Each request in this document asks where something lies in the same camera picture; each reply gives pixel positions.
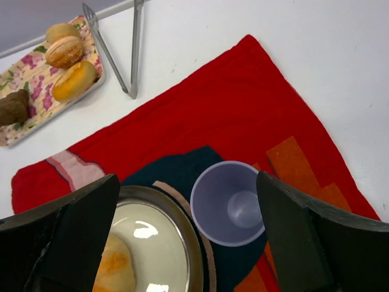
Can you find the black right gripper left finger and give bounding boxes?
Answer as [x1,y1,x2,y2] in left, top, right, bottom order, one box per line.
[1,174,120,291]

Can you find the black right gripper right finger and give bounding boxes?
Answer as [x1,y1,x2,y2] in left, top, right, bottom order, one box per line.
[256,171,388,291]

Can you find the large orange-glazed bread roll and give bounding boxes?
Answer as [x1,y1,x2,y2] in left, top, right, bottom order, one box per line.
[92,233,136,292]

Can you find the silver metal tongs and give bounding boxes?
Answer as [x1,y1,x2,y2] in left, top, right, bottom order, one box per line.
[82,1,144,100]

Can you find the brown chocolate swirl bread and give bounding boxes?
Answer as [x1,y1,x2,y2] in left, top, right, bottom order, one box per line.
[0,89,29,126]

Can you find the lavender plastic cup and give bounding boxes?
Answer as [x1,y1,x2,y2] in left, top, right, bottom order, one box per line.
[190,161,265,247]

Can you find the silver metal plate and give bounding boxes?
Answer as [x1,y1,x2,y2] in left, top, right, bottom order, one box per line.
[110,186,205,291]

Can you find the red patterned placemat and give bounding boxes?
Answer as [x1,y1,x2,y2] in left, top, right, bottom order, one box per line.
[10,33,381,292]

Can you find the orange glazed bagel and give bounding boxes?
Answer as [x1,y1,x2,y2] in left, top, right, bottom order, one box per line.
[52,61,97,102]

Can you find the sesame sandwich bun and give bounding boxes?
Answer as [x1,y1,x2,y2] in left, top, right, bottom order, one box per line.
[45,36,84,69]

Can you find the small pale round bun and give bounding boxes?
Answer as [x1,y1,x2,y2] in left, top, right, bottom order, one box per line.
[46,23,81,44]

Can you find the aluminium table edge rail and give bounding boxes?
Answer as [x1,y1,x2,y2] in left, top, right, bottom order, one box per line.
[1,1,145,58]

